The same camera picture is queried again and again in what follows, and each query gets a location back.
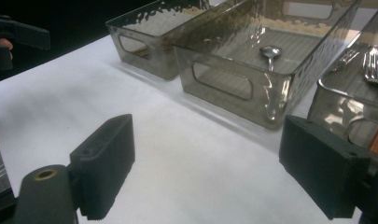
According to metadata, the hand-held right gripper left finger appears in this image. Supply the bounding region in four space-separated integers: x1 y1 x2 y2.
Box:
69 113 136 221

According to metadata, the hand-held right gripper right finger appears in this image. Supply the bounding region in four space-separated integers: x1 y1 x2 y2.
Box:
278 114 371 221

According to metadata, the clear smoky plastic bin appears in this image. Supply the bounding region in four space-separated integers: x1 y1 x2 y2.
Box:
105 0 216 81
172 0 363 131
307 0 378 162

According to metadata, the long metal spoon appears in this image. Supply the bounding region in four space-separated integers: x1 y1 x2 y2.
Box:
259 46 284 73

